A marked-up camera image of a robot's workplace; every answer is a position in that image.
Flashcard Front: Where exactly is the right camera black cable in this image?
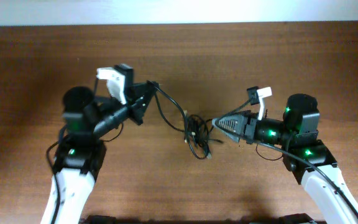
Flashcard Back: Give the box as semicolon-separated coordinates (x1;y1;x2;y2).
211;96;358;224

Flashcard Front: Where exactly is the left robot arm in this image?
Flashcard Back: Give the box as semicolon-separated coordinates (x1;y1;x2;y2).
41;63;159;223

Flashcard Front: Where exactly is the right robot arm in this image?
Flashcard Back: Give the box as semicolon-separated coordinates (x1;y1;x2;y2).
213;93;358;223

